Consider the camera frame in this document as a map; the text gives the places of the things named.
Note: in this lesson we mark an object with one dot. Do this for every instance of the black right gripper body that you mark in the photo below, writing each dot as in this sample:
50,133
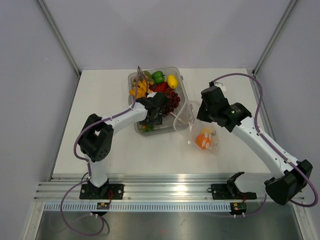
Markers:
206,114

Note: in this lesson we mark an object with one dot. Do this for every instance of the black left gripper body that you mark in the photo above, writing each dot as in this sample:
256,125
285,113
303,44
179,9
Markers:
157,120

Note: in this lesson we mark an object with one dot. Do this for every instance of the cherry tomato sprig toy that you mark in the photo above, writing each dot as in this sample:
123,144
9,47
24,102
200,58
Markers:
146,128

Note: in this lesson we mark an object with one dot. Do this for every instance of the clear dotted zip top bag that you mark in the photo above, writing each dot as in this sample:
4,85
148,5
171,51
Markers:
189,127

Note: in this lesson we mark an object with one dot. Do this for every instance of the orange fruit toy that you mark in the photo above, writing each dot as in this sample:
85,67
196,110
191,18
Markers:
204,141

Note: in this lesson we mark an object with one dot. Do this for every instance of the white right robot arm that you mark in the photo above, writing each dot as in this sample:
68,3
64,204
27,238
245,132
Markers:
289,175

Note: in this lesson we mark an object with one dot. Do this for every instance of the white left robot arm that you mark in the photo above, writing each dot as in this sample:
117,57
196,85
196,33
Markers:
96,136

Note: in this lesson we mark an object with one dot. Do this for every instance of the clear plastic food tray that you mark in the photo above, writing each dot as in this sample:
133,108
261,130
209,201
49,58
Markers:
183,93

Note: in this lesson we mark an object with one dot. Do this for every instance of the dark red grape bunch toy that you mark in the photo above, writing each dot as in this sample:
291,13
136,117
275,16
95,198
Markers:
173,103

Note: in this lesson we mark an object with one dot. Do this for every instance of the red lobster toy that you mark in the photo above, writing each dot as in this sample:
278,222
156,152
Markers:
159,88

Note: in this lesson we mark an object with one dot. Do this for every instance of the yellow banana bunch toy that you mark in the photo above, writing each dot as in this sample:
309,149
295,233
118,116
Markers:
141,90

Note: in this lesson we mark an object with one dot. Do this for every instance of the green bell pepper toy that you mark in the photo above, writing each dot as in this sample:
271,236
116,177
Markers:
158,77

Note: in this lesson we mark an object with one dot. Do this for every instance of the yellow lemon toy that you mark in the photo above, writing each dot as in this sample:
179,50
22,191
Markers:
172,81

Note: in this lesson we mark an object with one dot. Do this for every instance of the green grape bunch toy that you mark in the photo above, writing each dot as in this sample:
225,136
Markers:
143,75

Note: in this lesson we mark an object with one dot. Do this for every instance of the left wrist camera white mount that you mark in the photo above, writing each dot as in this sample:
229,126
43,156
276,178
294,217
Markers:
151,95

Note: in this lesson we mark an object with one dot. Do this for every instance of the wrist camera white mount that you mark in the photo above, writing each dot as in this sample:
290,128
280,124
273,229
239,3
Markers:
151,95
221,86

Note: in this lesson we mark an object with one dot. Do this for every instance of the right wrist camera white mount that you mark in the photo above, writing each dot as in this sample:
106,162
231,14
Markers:
221,86

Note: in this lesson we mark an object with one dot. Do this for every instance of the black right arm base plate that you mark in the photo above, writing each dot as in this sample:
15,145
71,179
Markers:
229,190

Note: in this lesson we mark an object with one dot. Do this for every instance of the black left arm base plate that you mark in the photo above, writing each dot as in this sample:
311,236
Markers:
117,191

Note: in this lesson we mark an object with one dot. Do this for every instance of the aluminium mounting rail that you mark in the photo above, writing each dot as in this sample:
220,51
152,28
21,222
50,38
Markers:
140,188

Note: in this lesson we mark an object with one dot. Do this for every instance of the left aluminium frame post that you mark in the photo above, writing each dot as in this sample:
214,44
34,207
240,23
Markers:
44,9

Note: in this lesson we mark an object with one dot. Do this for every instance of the aluminium frame post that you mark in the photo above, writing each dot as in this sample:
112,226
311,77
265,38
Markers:
275,35
44,9

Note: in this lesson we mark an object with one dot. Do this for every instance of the right aluminium frame post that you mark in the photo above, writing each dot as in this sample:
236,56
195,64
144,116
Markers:
275,35

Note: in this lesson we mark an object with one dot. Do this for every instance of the white slotted cable duct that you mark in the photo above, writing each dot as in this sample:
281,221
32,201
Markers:
211,207

